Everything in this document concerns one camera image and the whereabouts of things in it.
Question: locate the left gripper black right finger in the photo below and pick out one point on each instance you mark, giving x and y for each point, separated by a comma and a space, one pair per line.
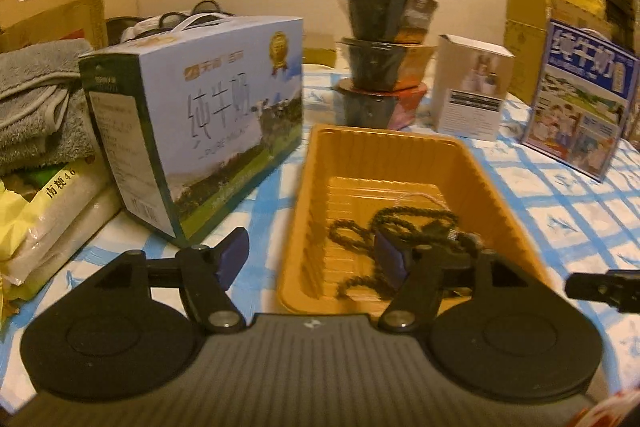
415, 273

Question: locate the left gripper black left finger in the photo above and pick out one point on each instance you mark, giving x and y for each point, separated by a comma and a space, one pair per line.
206, 274

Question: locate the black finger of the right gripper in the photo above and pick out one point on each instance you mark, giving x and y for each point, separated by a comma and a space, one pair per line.
619, 289

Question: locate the orange plastic tray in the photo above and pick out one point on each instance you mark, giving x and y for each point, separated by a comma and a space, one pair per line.
351, 173

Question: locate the lower rice bag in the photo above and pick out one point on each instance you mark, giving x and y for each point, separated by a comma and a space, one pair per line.
37, 264

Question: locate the white rice bag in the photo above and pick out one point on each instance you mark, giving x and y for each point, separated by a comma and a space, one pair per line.
66, 194

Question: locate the large pure milk carton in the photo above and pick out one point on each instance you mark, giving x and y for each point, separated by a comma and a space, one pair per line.
192, 118

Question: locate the white product box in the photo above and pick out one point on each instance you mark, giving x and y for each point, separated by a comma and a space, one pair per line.
470, 84

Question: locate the blue cartoon milk carton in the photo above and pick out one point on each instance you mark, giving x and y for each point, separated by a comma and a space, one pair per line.
582, 100

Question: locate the yellow snack wrapper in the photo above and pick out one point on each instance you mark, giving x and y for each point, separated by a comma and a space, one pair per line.
18, 221

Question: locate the grey folded towel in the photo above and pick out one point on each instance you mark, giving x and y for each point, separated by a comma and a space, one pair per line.
44, 113

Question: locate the small cardboard box back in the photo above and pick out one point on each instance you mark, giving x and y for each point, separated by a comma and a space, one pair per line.
319, 49

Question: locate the brown cardboard box right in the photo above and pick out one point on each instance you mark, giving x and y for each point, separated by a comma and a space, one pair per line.
525, 35

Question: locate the brown cardboard box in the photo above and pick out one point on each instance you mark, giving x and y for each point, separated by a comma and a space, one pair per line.
27, 22
525, 35

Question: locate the brown cardboard box left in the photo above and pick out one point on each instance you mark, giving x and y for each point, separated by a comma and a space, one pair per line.
27, 22

